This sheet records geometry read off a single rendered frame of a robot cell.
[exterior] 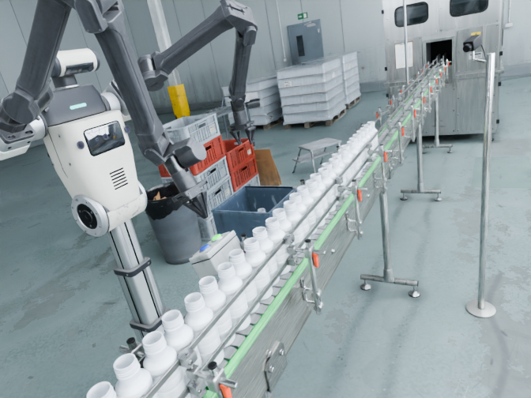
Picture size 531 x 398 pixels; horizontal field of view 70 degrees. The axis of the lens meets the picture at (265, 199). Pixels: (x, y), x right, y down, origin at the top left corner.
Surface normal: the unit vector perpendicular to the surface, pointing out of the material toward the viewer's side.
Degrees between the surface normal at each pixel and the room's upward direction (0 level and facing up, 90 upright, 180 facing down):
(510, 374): 0
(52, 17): 117
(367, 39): 90
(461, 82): 90
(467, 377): 0
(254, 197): 90
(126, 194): 90
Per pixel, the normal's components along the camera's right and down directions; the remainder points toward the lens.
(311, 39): -0.46, 0.40
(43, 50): -0.10, 0.75
